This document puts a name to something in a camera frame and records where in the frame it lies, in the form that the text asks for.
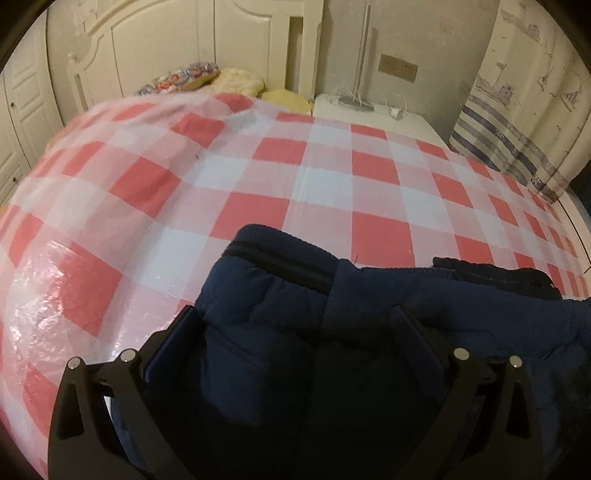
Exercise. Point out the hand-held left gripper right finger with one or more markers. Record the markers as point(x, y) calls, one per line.
point(418, 346)

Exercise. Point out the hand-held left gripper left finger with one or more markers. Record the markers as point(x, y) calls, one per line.
point(167, 350)

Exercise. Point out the navy blue puffer jacket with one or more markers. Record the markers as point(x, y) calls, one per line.
point(286, 369)

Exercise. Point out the red white checkered bed sheet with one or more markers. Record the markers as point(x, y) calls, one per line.
point(277, 175)

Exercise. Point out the white nightstand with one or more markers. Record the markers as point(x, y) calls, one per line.
point(406, 129)

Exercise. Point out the white power adapter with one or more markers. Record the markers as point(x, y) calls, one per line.
point(395, 112)

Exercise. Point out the grey floor lamp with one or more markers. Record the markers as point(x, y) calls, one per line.
point(356, 105)

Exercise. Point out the striped nautical curtain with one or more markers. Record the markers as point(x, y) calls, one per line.
point(521, 106)

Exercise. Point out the white wardrobe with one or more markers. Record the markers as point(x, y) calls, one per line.
point(23, 120)

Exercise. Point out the patterned pillow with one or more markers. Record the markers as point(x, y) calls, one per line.
point(180, 78)

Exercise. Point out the yellow pillow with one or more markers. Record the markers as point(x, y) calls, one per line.
point(286, 100)

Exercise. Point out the cream fluffy pillow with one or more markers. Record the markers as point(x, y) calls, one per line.
point(240, 82)

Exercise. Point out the white wooden headboard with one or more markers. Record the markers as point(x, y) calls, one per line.
point(152, 41)

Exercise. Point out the wall socket panel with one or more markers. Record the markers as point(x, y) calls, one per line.
point(398, 68)

